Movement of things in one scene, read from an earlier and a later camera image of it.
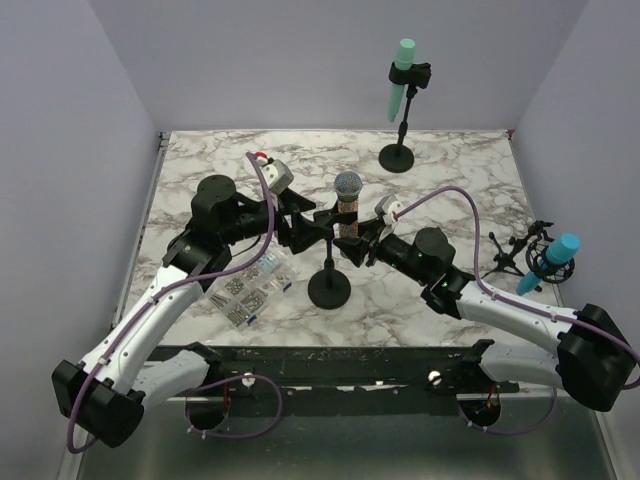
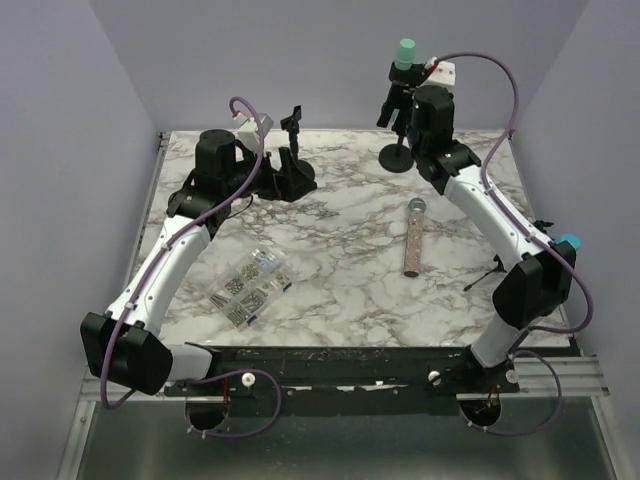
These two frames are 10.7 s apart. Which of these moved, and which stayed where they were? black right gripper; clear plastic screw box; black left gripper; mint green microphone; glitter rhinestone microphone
Moved: glitter rhinestone microphone; black right gripper; black left gripper
Stayed: mint green microphone; clear plastic screw box
